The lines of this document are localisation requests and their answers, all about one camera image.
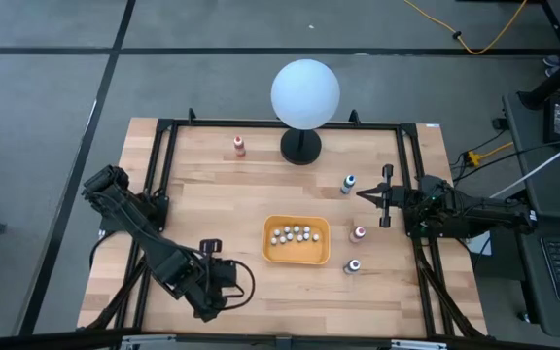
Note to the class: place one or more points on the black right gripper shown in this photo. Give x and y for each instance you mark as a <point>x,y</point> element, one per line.
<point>396,197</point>

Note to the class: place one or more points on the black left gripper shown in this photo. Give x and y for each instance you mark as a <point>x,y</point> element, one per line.
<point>221,274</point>

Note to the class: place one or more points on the yellow plastic basket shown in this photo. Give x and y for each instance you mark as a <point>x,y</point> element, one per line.
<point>299,255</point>

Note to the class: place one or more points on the large orange dye bottle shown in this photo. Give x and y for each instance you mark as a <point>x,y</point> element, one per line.
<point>239,147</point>

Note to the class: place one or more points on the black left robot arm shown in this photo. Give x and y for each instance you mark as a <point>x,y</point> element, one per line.
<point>153,243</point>

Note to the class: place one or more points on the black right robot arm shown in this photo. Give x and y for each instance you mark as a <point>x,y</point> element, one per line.
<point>479,214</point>

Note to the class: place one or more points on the large pink dye bottle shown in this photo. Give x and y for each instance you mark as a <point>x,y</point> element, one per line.
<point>357,235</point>

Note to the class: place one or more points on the white globe lamp black base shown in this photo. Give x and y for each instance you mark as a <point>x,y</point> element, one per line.
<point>304,92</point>

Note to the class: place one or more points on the white rod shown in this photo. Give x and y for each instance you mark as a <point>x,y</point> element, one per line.
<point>542,165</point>

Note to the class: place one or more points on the dark side desk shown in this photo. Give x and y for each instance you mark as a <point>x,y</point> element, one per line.
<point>533,272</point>

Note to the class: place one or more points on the black tripod stand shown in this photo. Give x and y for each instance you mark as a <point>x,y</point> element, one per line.
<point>552,80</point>

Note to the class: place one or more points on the person's shoe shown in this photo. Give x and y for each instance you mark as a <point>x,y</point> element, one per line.
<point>551,61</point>
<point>552,72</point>

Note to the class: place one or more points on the black aluminium table frame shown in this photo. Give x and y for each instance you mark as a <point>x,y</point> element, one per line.
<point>382,125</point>

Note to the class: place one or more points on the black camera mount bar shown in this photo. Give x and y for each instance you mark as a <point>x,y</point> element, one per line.
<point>260,342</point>

